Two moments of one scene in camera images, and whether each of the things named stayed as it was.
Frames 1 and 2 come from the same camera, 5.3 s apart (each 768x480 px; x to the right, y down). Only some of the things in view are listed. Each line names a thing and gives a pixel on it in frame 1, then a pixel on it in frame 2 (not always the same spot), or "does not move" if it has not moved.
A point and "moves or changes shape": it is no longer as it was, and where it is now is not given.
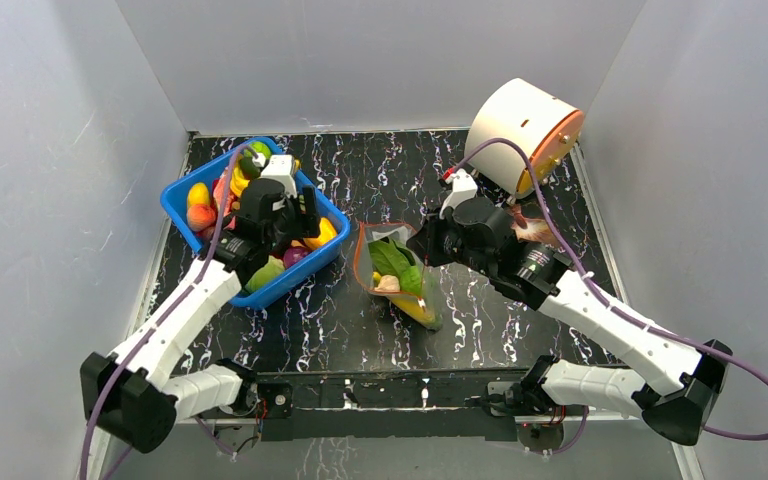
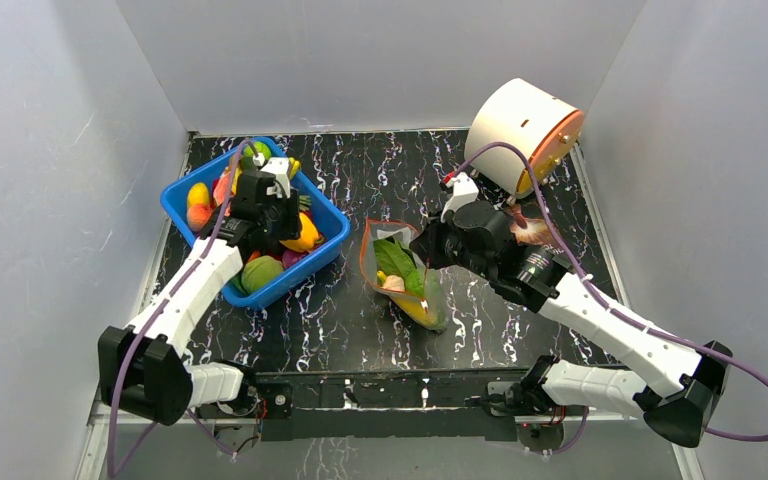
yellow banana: x=410 y=304 does not move
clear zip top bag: x=388 y=266 does not move
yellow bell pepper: x=328 y=233 moves or changes shape
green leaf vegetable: x=389 y=258 does not move
